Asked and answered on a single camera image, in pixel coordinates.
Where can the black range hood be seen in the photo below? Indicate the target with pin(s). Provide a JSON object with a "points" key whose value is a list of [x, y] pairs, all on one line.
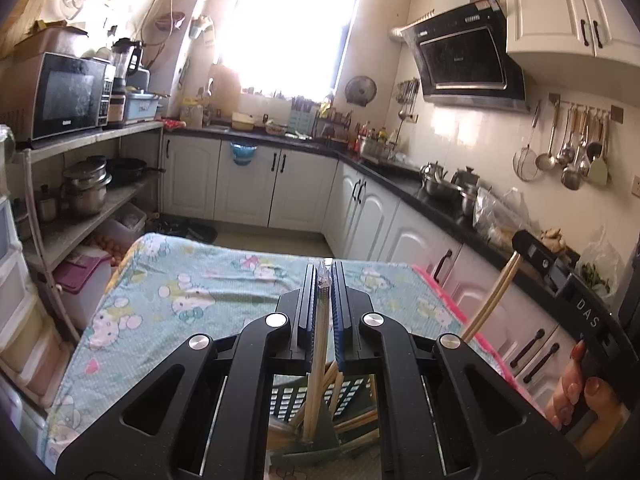
{"points": [[465, 60]]}

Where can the white wall cabinet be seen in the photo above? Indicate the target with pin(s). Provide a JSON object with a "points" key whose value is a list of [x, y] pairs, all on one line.
{"points": [[560, 10]]}

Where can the bag of green vegetables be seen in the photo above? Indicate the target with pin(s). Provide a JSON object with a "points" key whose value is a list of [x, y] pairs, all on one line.
{"points": [[600, 260]]}

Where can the black frying pan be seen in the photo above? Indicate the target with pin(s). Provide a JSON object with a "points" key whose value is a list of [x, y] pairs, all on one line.
{"points": [[127, 170]]}

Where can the black blender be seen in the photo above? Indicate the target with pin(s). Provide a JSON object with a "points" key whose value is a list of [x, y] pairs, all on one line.
{"points": [[125, 80]]}

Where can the clear plastic bag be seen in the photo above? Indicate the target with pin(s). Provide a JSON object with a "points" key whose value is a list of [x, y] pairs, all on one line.
{"points": [[500, 220]]}

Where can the wall hook rail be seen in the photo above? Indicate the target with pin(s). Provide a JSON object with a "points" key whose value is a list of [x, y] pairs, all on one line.
{"points": [[554, 99]]}

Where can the person's right hand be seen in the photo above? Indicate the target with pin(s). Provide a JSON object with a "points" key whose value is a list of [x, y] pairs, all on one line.
{"points": [[565, 390]]}

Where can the clear plastic storage box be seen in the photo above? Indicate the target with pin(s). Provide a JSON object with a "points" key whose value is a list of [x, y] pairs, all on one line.
{"points": [[127, 225]]}

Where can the row of hanging kitchen utensils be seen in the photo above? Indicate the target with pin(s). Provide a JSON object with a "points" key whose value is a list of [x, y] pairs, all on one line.
{"points": [[570, 155]]}

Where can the pink plastic table sheet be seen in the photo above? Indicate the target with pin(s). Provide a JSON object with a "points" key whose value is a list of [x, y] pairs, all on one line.
{"points": [[500, 360]]}

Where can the pink lidded plastic box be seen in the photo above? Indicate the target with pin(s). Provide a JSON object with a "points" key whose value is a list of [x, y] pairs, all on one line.
{"points": [[82, 280]]}

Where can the steel kettle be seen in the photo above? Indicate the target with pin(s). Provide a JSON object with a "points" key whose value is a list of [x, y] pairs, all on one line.
{"points": [[467, 185], [435, 177]]}

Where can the black microwave oven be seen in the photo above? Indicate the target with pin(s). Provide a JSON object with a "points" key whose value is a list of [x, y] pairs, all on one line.
{"points": [[65, 95]]}

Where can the stacked steel pots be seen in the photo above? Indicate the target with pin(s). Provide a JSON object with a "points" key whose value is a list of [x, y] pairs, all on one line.
{"points": [[87, 190]]}

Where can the green plastic utensil basket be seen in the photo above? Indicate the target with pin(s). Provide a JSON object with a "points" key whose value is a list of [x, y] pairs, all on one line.
{"points": [[287, 400]]}

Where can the small wall fan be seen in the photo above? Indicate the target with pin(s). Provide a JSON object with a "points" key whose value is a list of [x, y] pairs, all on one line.
{"points": [[360, 91]]}

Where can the metal shelf rack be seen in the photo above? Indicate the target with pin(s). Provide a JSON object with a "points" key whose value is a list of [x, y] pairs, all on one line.
{"points": [[75, 230]]}

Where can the small metal utensil cluster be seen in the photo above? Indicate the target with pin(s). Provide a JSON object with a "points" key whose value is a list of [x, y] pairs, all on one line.
{"points": [[407, 97]]}

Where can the bunch of wooden chopsticks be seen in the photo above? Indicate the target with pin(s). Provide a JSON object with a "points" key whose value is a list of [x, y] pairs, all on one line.
{"points": [[357, 420]]}

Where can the woven bamboo tray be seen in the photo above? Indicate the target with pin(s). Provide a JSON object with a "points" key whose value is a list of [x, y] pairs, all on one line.
{"points": [[30, 10]]}

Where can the black plastic bag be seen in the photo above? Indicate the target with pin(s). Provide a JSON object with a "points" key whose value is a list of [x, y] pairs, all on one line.
{"points": [[190, 230]]}

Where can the ginger root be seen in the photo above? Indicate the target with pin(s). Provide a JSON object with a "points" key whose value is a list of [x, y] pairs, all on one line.
{"points": [[554, 240]]}

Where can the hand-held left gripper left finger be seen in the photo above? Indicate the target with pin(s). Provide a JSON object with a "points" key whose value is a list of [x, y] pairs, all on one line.
{"points": [[310, 310]]}

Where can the plastic drawer tower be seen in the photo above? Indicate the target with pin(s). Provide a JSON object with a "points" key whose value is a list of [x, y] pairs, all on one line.
{"points": [[20, 320]]}

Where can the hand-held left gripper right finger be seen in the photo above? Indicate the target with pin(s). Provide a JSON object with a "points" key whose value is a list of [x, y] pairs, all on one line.
{"points": [[342, 310]]}

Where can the light blue plastic container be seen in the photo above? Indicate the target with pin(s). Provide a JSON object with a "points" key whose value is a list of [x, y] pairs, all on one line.
{"points": [[142, 109]]}

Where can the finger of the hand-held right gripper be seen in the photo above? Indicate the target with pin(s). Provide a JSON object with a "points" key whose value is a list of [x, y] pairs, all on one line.
{"points": [[537, 255]]}

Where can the brown cardboard box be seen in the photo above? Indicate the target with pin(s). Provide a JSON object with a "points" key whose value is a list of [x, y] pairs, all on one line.
{"points": [[52, 42]]}

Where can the cartoon cat printed tablecloth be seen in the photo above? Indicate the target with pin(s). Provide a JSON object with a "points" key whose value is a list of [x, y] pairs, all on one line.
{"points": [[200, 280]]}

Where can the white base cabinets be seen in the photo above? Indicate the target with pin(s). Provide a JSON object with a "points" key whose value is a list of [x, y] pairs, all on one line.
{"points": [[195, 175]]}

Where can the wooden cutting board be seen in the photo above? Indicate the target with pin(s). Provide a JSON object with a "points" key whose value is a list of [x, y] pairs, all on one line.
{"points": [[225, 90]]}

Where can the small steel pot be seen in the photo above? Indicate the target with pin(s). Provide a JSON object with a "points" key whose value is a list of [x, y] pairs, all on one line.
{"points": [[48, 205]]}

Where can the kitchen window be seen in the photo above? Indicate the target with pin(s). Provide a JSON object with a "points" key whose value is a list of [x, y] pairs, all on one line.
{"points": [[290, 25]]}

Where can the cluster of seasoning bottles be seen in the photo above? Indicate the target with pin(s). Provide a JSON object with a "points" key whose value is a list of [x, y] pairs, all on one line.
{"points": [[375, 140]]}

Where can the chopstick pair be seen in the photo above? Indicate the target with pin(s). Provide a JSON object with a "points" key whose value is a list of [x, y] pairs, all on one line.
{"points": [[316, 395], [492, 295]]}

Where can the black countertop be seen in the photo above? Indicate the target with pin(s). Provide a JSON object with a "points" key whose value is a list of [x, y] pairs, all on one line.
{"points": [[440, 210]]}

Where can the blue plastic hanging basket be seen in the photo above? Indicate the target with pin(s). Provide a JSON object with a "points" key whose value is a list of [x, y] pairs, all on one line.
{"points": [[243, 155]]}

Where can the wall socket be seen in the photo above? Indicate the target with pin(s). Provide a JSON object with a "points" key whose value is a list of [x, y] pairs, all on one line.
{"points": [[636, 185]]}

